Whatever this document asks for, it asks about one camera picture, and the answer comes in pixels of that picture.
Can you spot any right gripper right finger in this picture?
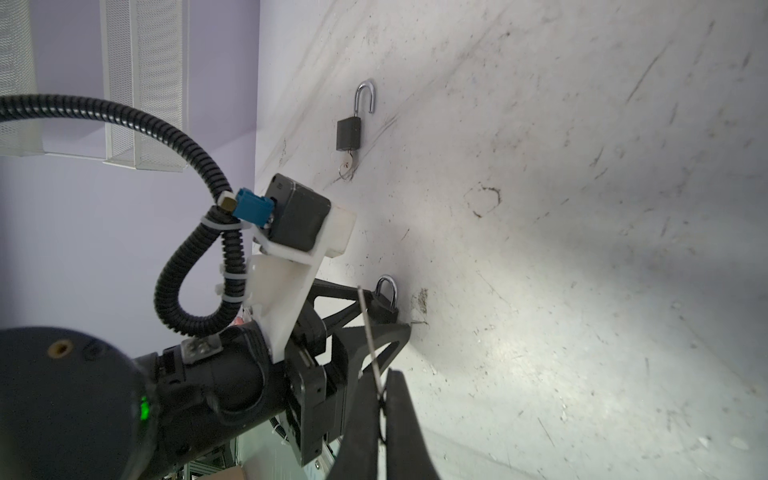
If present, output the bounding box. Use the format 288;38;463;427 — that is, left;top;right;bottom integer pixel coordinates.
384;370;439;480

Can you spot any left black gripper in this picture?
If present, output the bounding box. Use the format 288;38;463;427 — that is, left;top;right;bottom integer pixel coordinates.
137;279;412;474

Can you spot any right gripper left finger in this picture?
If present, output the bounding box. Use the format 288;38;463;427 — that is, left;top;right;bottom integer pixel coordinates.
327;372;382;480

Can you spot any black padlock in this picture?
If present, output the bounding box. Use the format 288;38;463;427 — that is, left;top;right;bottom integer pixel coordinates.
336;79;376;152
366;275;399;324

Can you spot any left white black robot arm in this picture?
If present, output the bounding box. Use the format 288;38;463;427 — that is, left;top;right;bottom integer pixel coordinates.
1;280;411;479

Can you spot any lower white mesh shelf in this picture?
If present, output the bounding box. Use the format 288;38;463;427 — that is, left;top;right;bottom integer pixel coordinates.
1;0;44;157

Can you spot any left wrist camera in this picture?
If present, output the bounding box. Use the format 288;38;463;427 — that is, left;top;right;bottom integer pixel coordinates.
204;174;357;363

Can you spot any black corrugated cable left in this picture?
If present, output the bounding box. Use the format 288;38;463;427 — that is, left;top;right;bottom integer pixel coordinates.
0;93;250;338

